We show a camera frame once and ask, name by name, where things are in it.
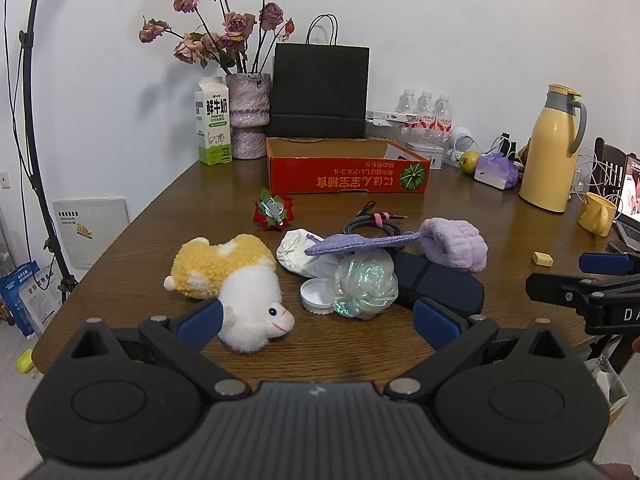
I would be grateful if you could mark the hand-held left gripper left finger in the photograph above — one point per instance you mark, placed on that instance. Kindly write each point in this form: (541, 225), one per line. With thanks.
(200, 325)

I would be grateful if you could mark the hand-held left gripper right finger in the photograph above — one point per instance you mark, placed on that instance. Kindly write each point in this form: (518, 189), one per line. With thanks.
(435, 325)

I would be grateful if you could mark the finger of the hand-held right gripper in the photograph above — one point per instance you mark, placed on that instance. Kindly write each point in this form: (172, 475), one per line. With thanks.
(605, 262)
(555, 287)

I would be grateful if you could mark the navy glasses case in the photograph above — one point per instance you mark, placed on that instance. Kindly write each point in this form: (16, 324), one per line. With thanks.
(440, 285)

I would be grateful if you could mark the yellow and white plush sheep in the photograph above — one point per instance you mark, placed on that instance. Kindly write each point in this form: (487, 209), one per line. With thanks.
(240, 280)

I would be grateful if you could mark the iridescent bath pouf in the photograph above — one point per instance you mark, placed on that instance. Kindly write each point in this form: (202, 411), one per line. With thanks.
(365, 285)

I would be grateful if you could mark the purple fluffy headband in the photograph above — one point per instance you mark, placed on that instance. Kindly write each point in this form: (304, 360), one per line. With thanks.
(457, 245)

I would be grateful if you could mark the purple knitted pouch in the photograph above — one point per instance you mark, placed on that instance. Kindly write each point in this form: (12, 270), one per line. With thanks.
(350, 245)

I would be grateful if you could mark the white cloth bag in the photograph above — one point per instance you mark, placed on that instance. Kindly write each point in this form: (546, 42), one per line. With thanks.
(295, 255)

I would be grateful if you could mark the white plastic lid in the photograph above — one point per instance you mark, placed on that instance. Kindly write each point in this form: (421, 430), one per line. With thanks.
(316, 297)

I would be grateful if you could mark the red flower hair clip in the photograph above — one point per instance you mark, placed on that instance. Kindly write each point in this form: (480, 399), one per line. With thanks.
(272, 210)

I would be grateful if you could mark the red cardboard box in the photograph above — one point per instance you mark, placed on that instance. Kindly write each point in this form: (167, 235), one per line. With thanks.
(340, 172)

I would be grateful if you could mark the yellow eraser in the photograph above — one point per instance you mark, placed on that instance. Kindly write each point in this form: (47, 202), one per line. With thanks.
(542, 258)

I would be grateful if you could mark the yellow mug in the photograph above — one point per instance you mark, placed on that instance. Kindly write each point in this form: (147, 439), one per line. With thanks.
(600, 215)

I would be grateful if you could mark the laptop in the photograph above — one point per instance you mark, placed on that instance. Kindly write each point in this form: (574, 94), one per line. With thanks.
(631, 195)

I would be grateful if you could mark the white waste bin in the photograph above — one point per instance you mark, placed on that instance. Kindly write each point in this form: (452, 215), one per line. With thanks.
(612, 390)

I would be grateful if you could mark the dark wooden chair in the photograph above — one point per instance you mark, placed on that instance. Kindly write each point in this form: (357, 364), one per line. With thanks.
(607, 152)

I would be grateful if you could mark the yellow thermos jug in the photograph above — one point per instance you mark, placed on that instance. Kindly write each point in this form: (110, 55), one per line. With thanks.
(547, 155)

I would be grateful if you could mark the purple tissue pack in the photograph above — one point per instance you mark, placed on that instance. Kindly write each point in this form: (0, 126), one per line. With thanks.
(495, 172)

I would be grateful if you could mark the yellow green packet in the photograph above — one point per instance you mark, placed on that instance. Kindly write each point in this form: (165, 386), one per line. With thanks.
(523, 152)

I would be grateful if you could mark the black charger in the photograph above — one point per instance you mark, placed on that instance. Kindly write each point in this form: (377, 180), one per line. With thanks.
(505, 145)

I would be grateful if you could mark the green apple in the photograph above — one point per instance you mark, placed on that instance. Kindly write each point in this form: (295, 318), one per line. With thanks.
(470, 162)

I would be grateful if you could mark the grey metal tin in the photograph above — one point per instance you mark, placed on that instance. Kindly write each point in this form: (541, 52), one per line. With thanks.
(425, 155)

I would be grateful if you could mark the white round desk gadget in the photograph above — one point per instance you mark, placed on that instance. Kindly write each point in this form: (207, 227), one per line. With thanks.
(461, 137)

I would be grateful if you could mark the yellow-green small case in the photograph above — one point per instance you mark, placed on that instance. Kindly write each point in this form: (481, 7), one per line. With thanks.
(25, 361)

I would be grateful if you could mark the blue and white bag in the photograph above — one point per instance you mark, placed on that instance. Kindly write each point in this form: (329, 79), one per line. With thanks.
(22, 300)

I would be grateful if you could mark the green and white milk carton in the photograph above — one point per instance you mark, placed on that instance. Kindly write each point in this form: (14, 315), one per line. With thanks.
(212, 125)

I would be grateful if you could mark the clear water bottle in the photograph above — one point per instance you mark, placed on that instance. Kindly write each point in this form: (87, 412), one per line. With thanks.
(426, 107)
(406, 102)
(443, 115)

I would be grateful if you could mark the flat white box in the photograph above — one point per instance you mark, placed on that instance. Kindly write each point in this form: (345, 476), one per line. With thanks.
(387, 117)

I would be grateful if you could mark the purple mottled vase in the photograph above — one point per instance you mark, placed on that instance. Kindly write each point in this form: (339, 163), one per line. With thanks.
(247, 105)

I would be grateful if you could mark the black paper bag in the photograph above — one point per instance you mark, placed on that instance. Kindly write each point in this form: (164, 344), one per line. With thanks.
(320, 90)

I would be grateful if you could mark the black light stand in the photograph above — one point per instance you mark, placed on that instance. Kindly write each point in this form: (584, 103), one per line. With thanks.
(30, 125)

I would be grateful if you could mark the dried pink roses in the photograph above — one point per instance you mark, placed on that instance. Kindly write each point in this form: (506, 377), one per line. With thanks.
(235, 25)

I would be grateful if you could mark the white wall panel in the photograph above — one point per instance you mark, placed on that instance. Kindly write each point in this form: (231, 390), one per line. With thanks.
(90, 232)

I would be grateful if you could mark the white wall socket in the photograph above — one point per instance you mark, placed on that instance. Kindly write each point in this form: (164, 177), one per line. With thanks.
(5, 179)

